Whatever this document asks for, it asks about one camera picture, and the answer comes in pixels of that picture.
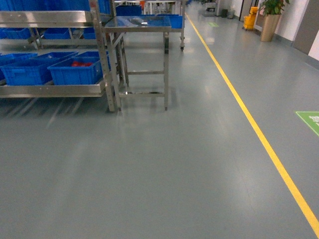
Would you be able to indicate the blue bin with red wrap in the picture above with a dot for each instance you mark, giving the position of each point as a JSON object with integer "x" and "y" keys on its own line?
{"x": 64, "y": 74}

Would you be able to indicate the stainless steel side table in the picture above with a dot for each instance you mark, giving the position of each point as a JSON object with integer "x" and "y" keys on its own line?
{"x": 115, "y": 30}

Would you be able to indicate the red bubble wrap pile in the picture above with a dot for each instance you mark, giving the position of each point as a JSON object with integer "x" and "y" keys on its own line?
{"x": 81, "y": 64}

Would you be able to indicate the stainless steel flow rack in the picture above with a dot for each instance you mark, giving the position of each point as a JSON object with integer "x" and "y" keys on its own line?
{"x": 107, "y": 47}

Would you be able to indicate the yellow mop bucket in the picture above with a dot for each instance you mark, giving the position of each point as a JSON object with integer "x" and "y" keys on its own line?
{"x": 249, "y": 20}

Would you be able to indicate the gold planter pot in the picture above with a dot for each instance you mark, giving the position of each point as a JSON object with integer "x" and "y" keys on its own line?
{"x": 269, "y": 27}

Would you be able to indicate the green potted plant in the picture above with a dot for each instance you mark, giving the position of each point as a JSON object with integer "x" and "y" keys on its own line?
{"x": 273, "y": 7}

